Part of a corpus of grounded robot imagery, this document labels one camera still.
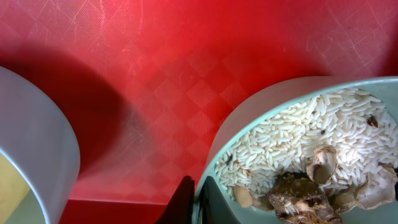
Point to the white rice pile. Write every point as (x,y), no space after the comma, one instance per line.
(351,120)

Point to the mint green bowl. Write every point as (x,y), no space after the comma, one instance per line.
(274,99)

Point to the red plastic tray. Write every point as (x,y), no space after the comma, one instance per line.
(146,84)

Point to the brown food scraps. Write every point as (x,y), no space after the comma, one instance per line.
(297,198)

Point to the light blue bowl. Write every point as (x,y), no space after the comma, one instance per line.
(38,140)

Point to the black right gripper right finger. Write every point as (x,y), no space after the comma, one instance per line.
(212,206)

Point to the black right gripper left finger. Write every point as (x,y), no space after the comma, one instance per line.
(180,207)

